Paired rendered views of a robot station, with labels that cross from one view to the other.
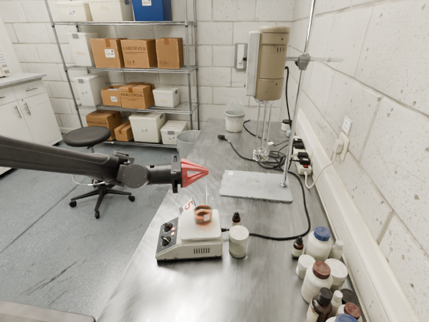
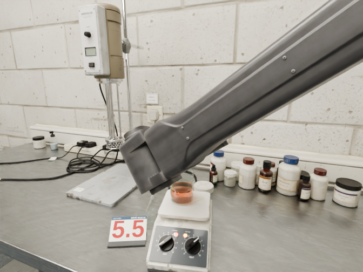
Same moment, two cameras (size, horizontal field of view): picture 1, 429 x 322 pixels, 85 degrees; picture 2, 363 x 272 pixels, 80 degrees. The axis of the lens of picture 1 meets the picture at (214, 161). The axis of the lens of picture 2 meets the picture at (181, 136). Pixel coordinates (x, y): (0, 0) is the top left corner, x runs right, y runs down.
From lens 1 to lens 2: 0.72 m
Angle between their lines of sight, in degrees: 72
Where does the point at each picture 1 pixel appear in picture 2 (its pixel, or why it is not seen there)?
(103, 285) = not seen: outside the picture
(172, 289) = (250, 264)
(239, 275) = (231, 212)
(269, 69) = (118, 47)
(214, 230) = (201, 194)
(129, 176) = not seen: hidden behind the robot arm
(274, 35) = (117, 13)
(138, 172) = not seen: hidden behind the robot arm
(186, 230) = (195, 212)
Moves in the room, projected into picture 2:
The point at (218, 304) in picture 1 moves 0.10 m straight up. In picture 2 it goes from (262, 229) to (265, 195)
